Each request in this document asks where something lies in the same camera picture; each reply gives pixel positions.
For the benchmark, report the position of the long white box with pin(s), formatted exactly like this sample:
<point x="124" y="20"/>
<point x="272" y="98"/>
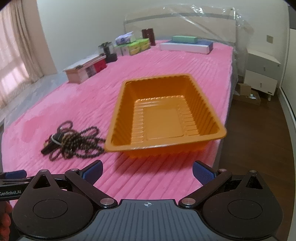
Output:
<point x="200" y="47"/>

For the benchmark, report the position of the white grey nightstand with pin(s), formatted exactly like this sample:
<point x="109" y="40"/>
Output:
<point x="263" y="72"/>

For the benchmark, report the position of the pink and red gift box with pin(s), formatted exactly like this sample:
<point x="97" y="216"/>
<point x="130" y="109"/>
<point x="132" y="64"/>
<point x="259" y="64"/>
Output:
<point x="83" y="69"/>

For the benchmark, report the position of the cardboard box on floor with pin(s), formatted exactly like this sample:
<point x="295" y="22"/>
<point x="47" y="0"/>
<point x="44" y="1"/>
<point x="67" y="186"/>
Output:
<point x="244" y="93"/>

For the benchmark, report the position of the tissue pack white purple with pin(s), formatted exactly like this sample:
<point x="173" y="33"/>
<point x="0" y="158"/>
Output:
<point x="125" y="38"/>

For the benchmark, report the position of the green yellow boxes stack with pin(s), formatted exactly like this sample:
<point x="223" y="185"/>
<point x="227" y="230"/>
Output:
<point x="133" y="48"/>

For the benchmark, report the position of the pink ribbed bed blanket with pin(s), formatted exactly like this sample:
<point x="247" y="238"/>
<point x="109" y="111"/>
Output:
<point x="92" y="104"/>

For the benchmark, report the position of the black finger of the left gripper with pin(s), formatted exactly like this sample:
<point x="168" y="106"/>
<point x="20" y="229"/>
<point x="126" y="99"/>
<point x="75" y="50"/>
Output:
<point x="16" y="181"/>

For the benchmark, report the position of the person hand holding gripper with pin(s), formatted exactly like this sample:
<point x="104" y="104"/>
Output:
<point x="6" y="221"/>

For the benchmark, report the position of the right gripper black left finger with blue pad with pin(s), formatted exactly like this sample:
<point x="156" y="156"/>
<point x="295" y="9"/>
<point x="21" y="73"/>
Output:
<point x="53" y="207"/>

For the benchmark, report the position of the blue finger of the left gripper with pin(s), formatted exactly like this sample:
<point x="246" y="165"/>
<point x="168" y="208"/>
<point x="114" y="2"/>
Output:
<point x="14" y="175"/>

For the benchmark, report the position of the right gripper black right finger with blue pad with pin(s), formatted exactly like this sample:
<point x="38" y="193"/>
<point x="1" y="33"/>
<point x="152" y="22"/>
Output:
<point x="238" y="207"/>

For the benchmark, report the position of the dark brown box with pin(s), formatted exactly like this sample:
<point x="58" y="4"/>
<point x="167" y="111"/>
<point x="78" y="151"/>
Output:
<point x="149" y="33"/>

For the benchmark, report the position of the plastic wrapped headboard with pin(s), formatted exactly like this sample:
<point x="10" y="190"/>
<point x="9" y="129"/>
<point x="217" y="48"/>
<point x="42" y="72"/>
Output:
<point x="224" y="25"/>

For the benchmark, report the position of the black glass jar device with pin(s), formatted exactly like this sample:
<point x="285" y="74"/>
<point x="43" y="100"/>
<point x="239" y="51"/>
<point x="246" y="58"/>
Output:
<point x="107" y="49"/>

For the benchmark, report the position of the beige curtain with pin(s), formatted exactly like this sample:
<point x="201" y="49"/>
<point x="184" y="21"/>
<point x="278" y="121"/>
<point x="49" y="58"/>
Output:
<point x="25" y="55"/>

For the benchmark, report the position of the long green box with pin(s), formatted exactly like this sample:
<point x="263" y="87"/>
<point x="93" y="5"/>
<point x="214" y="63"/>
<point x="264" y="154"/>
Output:
<point x="184" y="39"/>

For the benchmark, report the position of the orange plastic tray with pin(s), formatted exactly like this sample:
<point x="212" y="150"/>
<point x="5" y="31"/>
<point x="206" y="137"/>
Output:
<point x="162" y="115"/>

